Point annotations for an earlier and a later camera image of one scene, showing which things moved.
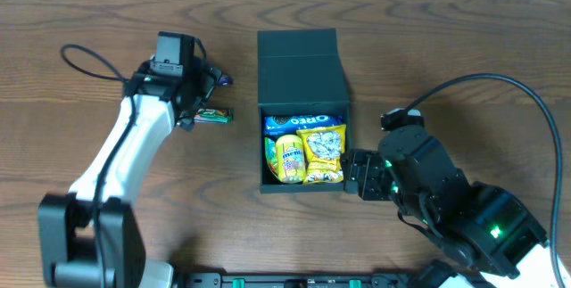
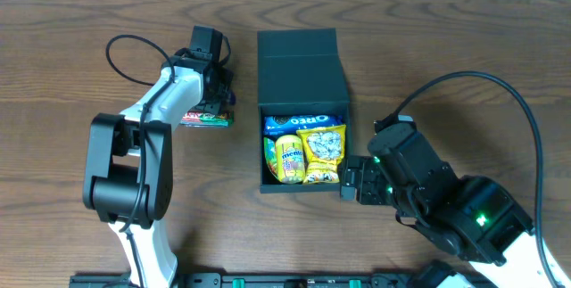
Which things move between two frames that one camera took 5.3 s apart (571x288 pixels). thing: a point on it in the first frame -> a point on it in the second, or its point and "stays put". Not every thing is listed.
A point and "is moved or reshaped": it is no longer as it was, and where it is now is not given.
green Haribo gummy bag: [269, 145] stays put
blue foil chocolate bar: [226, 81] is moved or reshaped
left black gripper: [196, 102] -> [219, 104]
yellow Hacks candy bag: [324, 150] stays put
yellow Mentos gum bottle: [291, 159] stays put
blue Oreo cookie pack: [276, 126] stays put
